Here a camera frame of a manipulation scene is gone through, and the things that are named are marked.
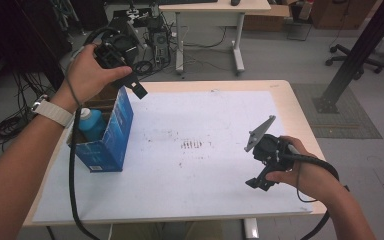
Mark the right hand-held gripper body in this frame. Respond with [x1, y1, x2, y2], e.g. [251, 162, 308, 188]
[243, 114, 300, 175]

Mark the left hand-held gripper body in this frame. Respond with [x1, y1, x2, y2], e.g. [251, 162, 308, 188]
[93, 16, 144, 90]

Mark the blue bottle with white cap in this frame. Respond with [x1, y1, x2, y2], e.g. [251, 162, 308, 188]
[77, 107, 108, 143]

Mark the blue cardboard box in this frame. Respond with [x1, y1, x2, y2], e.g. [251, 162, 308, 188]
[66, 85, 135, 174]

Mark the person's left hand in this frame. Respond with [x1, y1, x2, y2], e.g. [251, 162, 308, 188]
[50, 44, 134, 114]

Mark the person's right hand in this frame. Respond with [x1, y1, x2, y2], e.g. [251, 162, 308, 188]
[265, 135, 342, 205]

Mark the small dark computer tower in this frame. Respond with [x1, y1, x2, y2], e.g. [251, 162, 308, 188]
[147, 18, 171, 64]

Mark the white table leg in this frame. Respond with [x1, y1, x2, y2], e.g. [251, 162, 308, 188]
[242, 217, 260, 240]

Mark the white-band wristwatch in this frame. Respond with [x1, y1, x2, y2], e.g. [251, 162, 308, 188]
[31, 94, 75, 129]

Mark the grey floor mat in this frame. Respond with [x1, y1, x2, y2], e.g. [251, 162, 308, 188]
[291, 82, 383, 140]

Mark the dark curtain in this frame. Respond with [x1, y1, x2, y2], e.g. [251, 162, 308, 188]
[0, 0, 74, 101]

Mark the white desk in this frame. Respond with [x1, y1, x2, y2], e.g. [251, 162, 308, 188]
[158, 0, 272, 76]

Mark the black office chair base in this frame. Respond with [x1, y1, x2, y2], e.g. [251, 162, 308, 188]
[324, 43, 384, 75]

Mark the brown cardboard box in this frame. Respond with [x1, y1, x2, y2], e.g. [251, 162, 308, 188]
[242, 4, 293, 33]

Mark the wooden cabinet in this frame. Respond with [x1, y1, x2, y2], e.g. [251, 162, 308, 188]
[309, 0, 378, 30]

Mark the thin right wrist lanyard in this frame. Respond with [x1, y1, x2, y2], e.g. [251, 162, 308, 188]
[295, 161, 319, 204]

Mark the thin wrist lanyard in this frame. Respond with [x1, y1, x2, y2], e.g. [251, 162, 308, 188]
[63, 49, 83, 109]
[295, 161, 319, 204]

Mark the thin left wrist lanyard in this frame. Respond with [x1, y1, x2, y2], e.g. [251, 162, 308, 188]
[63, 49, 83, 109]

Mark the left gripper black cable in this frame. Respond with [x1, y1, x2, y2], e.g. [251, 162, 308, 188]
[67, 25, 122, 240]

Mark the bundle of black floor cables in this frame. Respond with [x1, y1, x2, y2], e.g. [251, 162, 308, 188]
[0, 72, 59, 153]

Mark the black wire rack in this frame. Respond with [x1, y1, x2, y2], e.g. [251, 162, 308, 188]
[284, 12, 313, 42]

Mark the black metal post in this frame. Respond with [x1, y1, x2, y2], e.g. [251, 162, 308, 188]
[312, 0, 384, 115]

